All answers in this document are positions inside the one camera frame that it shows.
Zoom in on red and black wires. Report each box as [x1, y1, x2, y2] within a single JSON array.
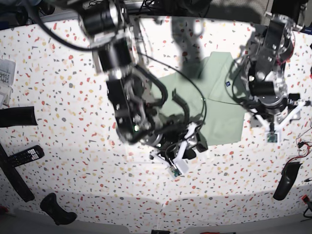
[[282, 136, 312, 171]]

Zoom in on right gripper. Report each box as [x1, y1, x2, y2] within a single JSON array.
[[143, 122, 208, 169]]

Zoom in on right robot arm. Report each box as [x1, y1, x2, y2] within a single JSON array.
[[24, 0, 208, 176]]

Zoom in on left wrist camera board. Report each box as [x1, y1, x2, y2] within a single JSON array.
[[265, 132, 281, 144]]

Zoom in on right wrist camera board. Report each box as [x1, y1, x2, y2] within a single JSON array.
[[168, 159, 189, 179]]

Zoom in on black TV remote control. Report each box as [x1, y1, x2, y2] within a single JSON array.
[[8, 145, 44, 167]]

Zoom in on long black bar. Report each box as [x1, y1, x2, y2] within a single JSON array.
[[0, 145, 35, 202]]

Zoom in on black curved handle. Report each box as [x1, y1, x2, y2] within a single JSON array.
[[0, 106, 38, 128], [273, 162, 301, 201]]

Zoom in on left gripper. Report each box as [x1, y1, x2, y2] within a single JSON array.
[[248, 94, 312, 133]]

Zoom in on black game controller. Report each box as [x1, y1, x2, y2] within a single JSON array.
[[40, 193, 77, 225]]

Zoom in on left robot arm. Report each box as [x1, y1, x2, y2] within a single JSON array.
[[233, 0, 312, 136]]

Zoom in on black curved handle left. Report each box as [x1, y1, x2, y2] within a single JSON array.
[[0, 106, 38, 128]]

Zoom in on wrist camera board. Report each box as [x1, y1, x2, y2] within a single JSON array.
[[265, 132, 281, 144], [168, 159, 189, 179]]

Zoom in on light green T-shirt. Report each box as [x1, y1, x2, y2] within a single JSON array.
[[159, 52, 245, 146]]

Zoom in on black curved handle right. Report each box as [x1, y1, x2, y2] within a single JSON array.
[[273, 162, 301, 201]]

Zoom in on small black box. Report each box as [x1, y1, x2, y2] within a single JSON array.
[[151, 230, 170, 234]]

